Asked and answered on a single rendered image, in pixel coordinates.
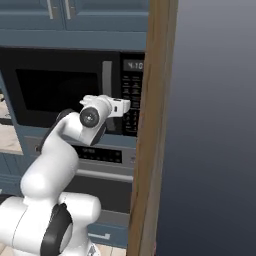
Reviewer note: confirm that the black microwave door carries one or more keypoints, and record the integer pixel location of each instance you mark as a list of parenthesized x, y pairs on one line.
[(56, 90)]

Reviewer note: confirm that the wooden side panel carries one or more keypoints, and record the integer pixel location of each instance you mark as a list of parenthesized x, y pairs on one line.
[(155, 116)]

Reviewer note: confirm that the blue cupboard door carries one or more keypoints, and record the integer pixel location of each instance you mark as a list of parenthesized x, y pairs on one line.
[(26, 13), (110, 13)]

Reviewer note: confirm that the stainless steel oven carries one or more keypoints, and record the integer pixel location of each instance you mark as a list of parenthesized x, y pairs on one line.
[(100, 155)]

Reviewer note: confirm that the black microwave oven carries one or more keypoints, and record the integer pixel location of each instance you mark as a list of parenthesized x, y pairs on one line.
[(131, 90)]

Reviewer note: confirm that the blue drawer front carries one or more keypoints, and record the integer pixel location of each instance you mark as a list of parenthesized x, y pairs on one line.
[(118, 237)]

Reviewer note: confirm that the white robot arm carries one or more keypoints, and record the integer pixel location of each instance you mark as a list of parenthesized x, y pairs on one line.
[(50, 173)]

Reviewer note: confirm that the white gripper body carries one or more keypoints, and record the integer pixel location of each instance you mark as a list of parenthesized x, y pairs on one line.
[(125, 106)]

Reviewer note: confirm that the black oven door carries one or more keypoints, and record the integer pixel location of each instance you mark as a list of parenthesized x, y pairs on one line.
[(106, 196)]

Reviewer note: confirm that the blue base cupboards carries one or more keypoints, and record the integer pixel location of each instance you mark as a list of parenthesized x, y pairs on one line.
[(10, 171)]

